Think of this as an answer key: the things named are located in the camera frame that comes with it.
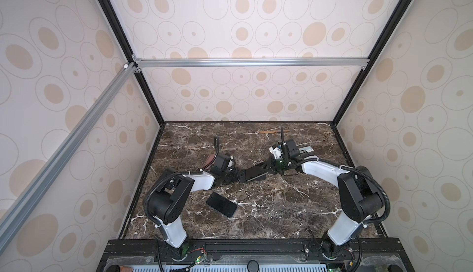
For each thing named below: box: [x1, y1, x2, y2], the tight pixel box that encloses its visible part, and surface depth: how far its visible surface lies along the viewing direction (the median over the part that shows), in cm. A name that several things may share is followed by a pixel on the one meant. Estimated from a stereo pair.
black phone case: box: [241, 160, 269, 183], surface depth 91 cm
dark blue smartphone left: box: [205, 192, 238, 218], surface depth 87 cm
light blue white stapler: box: [298, 145, 315, 154], surface depth 105 cm
